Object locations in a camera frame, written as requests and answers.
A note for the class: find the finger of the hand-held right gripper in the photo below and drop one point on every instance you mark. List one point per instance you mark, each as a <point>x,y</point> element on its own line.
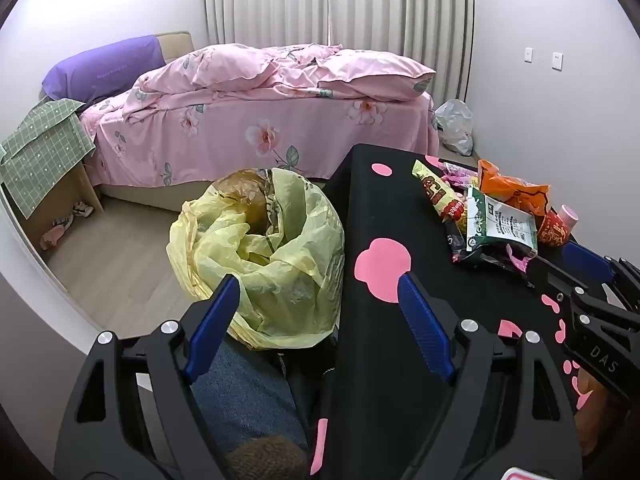
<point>552,277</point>
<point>587,259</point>

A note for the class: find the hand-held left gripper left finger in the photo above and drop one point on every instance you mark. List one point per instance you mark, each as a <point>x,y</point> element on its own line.
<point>214,327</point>

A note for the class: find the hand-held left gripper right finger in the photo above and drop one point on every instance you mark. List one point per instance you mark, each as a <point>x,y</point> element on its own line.
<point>425,330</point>

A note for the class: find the pink candy wrapper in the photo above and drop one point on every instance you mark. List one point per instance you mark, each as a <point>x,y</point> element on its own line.
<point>456,176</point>
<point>519,260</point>

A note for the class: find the red paper cup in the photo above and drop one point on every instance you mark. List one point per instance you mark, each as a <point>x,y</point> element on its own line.
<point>552,230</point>

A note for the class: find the green white snack packet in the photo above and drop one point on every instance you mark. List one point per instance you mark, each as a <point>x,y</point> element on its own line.
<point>500,220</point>

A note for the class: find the black red snack packet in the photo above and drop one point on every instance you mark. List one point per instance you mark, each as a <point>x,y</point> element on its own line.
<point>459,246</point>

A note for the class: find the orange snack packet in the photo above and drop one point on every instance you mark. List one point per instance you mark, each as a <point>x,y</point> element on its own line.
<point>520,192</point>

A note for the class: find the yellow plastic bag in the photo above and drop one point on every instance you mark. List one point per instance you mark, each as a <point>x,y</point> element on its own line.
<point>290,260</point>

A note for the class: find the yellow red snack packet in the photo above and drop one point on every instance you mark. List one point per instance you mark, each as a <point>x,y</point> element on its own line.
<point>440,192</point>

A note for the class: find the person's right hand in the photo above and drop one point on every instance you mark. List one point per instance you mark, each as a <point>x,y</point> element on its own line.
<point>591,420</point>

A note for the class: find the person's leg in blue jeans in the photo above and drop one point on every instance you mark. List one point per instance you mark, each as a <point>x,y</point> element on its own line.
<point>250,395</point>

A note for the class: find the black pink-spotted tablecloth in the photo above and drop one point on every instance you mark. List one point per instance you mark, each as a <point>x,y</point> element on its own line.
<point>390,210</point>

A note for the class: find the brown crumpled wrapper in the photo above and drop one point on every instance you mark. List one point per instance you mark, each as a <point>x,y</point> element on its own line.
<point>245,192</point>

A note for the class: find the brown fuzzy cloth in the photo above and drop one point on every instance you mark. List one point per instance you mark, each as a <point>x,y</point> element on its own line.
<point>265,460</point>

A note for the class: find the white sneaker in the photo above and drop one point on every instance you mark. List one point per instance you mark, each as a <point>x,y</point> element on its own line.
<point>83,208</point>
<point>63,222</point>

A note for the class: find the white plastic bag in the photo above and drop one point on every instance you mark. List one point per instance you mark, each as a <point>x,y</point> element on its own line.
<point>455,125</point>

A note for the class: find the pink slipper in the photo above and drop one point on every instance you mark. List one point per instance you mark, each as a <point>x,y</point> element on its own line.
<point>52,238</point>

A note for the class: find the wooden nightstand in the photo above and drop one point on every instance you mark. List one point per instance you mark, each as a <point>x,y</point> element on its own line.
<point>85,185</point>

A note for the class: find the bed with pink floral sheet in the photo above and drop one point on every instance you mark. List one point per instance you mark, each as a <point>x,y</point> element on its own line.
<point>225,135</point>

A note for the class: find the green checked cloth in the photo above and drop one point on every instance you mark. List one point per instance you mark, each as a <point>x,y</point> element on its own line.
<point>40,150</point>

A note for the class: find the pink floral duvet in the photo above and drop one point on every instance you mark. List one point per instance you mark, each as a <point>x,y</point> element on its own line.
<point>280,75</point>

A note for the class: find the purple pillow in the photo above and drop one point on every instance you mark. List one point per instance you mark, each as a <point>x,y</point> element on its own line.
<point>100,67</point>

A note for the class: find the beige headboard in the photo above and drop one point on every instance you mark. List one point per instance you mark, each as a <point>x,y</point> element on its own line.
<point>177,45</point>

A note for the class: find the white pleated curtain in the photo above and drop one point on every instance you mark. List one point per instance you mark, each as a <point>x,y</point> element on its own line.
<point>390,5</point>

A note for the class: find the white wall switch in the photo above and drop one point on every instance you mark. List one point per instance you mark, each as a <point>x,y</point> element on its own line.
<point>557,60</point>
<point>528,54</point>

